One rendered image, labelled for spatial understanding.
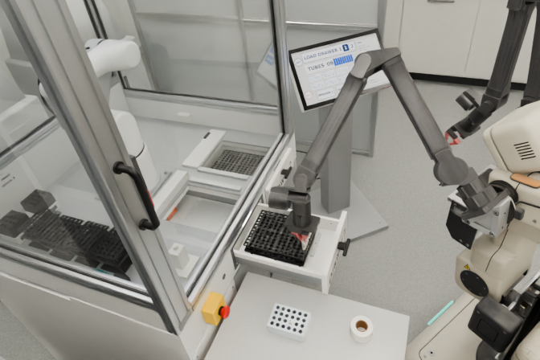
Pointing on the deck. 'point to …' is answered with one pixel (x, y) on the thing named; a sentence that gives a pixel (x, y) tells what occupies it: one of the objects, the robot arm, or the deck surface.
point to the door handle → (140, 195)
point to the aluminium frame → (114, 149)
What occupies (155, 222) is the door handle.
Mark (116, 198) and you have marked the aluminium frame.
